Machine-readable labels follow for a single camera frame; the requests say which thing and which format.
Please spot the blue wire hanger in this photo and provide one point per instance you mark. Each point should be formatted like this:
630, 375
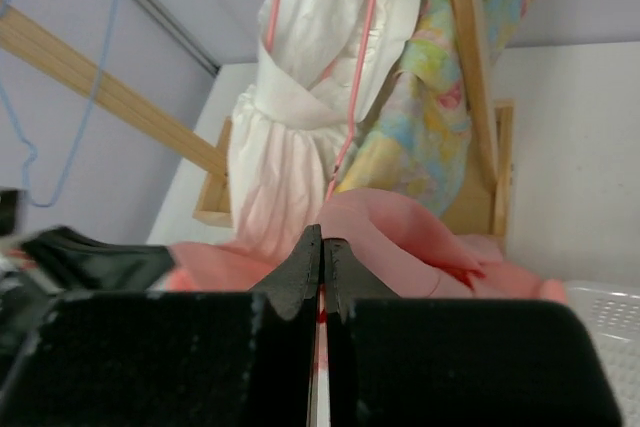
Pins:
33, 152

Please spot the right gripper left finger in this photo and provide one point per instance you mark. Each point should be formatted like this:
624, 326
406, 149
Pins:
174, 358

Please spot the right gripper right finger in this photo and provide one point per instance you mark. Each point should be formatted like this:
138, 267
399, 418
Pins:
426, 362

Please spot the wooden clothes rack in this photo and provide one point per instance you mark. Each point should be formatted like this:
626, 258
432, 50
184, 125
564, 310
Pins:
481, 207

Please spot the pink hanger with white garment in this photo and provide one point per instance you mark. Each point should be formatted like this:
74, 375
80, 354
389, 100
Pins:
268, 42

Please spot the pink pleated skirt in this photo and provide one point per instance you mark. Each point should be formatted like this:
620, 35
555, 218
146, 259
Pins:
408, 248

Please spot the white ruffled garment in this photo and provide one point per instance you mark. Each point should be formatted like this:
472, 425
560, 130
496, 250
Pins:
290, 124

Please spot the white plastic basket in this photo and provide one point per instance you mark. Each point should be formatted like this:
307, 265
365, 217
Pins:
611, 314

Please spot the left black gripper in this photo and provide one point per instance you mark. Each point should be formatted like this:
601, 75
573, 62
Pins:
73, 261

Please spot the pastel floral garment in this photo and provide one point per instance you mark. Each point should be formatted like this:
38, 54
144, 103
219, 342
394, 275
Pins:
419, 141

